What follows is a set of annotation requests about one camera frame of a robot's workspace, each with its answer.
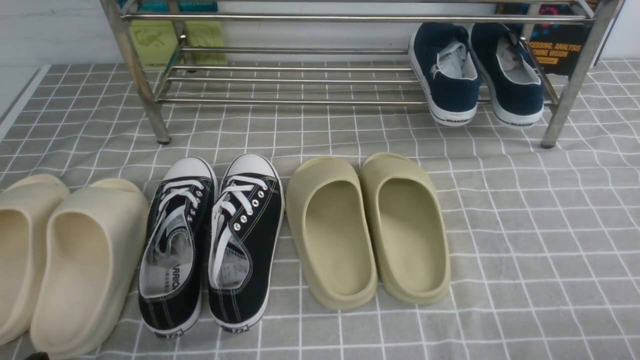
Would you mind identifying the black canvas sneaker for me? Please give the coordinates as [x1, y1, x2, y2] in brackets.
[206, 153, 285, 333]
[138, 157, 217, 339]

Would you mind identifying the stainless steel shoe rack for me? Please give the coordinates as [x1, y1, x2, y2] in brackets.
[100, 0, 624, 150]

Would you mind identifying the left olive green slipper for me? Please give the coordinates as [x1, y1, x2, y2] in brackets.
[285, 156, 378, 311]

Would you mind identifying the olive green slipper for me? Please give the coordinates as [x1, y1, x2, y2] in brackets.
[285, 156, 378, 311]
[359, 152, 451, 305]

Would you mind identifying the right olive green slipper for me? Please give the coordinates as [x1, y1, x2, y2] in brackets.
[359, 152, 451, 305]

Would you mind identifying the left navy blue sneaker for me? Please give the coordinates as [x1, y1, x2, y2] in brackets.
[407, 22, 482, 127]

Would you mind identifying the navy blue sneaker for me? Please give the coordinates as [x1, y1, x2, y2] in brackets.
[407, 22, 482, 127]
[470, 23, 544, 130]

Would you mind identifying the teal and yellow book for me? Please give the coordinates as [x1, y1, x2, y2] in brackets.
[129, 0, 227, 71]

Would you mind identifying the right navy blue sneaker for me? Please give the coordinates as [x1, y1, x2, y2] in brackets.
[470, 23, 544, 130]

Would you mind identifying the right cream slipper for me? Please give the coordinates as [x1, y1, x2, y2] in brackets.
[30, 178, 149, 360]

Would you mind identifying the cream slipper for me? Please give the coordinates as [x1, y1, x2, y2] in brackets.
[30, 178, 149, 360]
[0, 174, 70, 345]

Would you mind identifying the grey checked tablecloth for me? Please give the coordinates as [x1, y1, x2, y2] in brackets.
[1, 59, 639, 360]

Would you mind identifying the black computer vision book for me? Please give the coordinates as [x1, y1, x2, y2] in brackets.
[495, 0, 626, 76]

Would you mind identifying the left cream slipper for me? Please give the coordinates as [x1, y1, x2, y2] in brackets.
[0, 174, 70, 345]

